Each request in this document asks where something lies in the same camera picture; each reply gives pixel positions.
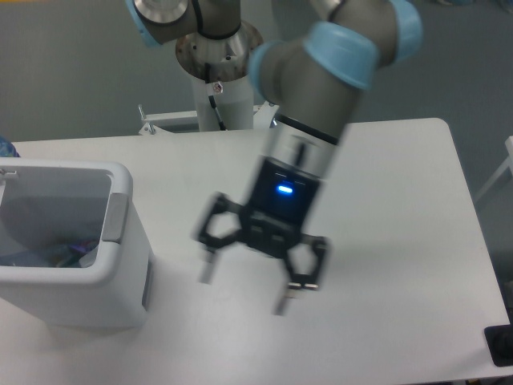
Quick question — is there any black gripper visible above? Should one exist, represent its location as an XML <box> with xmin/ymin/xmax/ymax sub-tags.
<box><xmin>195</xmin><ymin>156</ymin><xmax>330</xmax><ymax>315</ymax></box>

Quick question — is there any clear plastic water bottle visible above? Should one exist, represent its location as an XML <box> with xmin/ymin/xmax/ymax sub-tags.
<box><xmin>0</xmin><ymin>239</ymin><xmax>99</xmax><ymax>269</ymax></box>

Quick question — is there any white pedestal base frame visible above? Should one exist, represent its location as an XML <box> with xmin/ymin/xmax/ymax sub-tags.
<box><xmin>138</xmin><ymin>101</ymin><xmax>278</xmax><ymax>136</ymax></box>

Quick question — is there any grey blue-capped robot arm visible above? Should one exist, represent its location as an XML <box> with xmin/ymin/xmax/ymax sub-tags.
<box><xmin>127</xmin><ymin>1</ymin><xmax>422</xmax><ymax>299</ymax></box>

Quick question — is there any black clamp at table edge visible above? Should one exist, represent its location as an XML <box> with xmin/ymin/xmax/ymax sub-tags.
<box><xmin>484</xmin><ymin>324</ymin><xmax>512</xmax><ymax>367</ymax></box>

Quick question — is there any black cable on pedestal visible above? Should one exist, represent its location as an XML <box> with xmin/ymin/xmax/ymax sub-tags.
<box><xmin>203</xmin><ymin>62</ymin><xmax>227</xmax><ymax>132</ymax></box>

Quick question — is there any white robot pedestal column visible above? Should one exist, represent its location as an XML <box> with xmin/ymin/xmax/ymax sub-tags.
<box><xmin>176</xmin><ymin>21</ymin><xmax>263</xmax><ymax>132</ymax></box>

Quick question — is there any blue patterned object at left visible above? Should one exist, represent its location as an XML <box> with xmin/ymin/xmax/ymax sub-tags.
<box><xmin>0</xmin><ymin>136</ymin><xmax>20</xmax><ymax>157</ymax></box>

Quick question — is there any white frame at right edge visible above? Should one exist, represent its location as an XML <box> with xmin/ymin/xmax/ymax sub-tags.
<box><xmin>474</xmin><ymin>136</ymin><xmax>512</xmax><ymax>207</ymax></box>

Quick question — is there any trash inside the bin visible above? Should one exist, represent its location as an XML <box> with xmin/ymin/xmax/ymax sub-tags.
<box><xmin>55</xmin><ymin>240</ymin><xmax>99</xmax><ymax>268</ymax></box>

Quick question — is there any white plastic trash can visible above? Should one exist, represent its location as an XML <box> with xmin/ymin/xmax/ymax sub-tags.
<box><xmin>1</xmin><ymin>157</ymin><xmax>153</xmax><ymax>328</ymax></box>

